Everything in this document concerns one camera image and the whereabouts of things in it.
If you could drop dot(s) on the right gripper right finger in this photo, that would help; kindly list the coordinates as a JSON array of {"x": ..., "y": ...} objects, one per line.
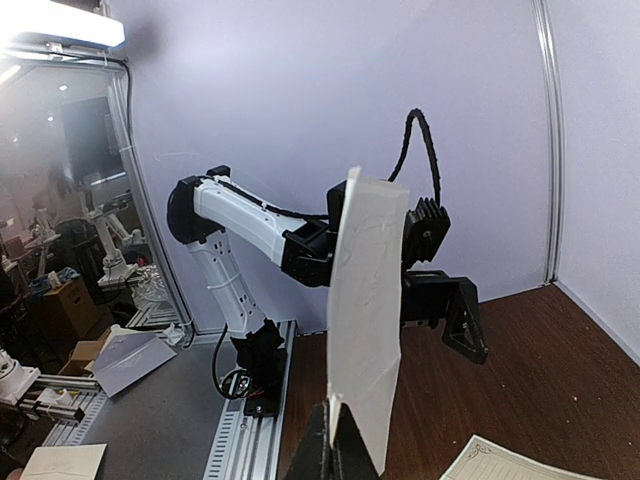
[{"x": 350, "y": 459}]

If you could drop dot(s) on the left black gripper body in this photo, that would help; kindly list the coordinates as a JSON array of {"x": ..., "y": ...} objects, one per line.
[{"x": 429, "y": 297}]

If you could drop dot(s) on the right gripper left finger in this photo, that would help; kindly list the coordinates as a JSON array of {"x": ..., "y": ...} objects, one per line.
[{"x": 312, "y": 459}]

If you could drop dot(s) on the white letter paper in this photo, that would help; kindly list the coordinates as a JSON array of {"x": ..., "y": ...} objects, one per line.
[{"x": 364, "y": 303}]

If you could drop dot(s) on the beige decorated lined sheet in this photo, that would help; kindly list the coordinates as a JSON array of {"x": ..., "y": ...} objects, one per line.
[{"x": 481, "y": 458}]

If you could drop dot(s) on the white paper on bench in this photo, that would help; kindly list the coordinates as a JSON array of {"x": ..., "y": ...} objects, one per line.
[{"x": 128, "y": 358}]

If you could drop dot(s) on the ceiling light panel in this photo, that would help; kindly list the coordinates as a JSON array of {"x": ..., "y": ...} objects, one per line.
[{"x": 49, "y": 21}]

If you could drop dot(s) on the front aluminium rail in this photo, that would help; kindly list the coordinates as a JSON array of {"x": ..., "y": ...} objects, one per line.
[{"x": 245, "y": 445}]

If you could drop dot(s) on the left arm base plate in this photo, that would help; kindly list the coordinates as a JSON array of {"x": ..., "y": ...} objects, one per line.
[{"x": 259, "y": 401}]

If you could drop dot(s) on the right aluminium frame post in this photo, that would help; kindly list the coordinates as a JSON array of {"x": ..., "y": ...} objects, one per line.
[{"x": 555, "y": 134}]

